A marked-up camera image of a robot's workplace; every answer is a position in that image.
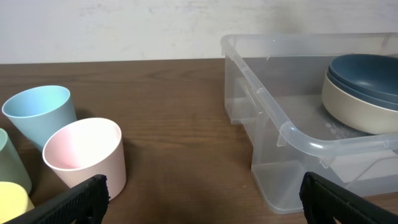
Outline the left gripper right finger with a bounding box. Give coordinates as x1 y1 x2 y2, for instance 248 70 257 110
299 172 397 224

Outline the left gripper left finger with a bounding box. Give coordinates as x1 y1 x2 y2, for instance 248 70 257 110
7 174 110 224

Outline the beige large bowl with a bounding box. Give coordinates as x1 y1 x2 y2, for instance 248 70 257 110
322 71 397 134

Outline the dark blue bowl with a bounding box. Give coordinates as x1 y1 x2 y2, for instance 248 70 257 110
325 68 398 111
329 54 397 103

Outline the clear plastic storage bin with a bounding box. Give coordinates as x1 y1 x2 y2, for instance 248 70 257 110
221 33 397 214

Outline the white label on bin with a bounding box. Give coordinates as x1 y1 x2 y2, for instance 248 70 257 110
330 151 397 183

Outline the pink plastic cup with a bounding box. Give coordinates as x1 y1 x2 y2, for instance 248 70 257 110
42 118 126 199

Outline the yellow plastic cup lower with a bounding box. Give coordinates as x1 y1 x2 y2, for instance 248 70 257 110
0 182 35 223

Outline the green plastic cup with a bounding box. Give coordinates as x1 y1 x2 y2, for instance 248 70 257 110
0 129 32 194

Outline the light blue plastic cup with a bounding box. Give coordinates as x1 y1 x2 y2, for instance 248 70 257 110
2 85 76 152

